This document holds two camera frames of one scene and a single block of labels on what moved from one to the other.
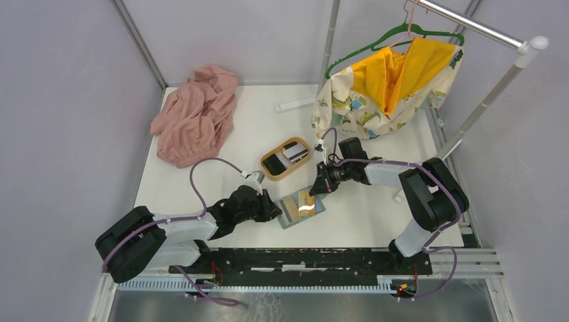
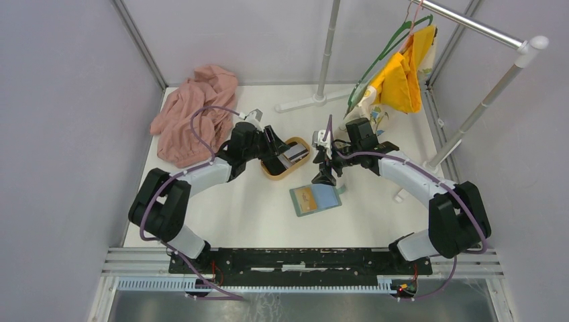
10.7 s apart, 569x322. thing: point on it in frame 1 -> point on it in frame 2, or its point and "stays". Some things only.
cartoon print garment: (341, 111) -> (408, 133)
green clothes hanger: (420, 32) -> (406, 31)
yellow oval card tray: (284, 157) stays
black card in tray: (274, 164) stays
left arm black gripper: (270, 211) -> (277, 145)
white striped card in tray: (296, 152) stays
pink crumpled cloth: (195, 118) stays
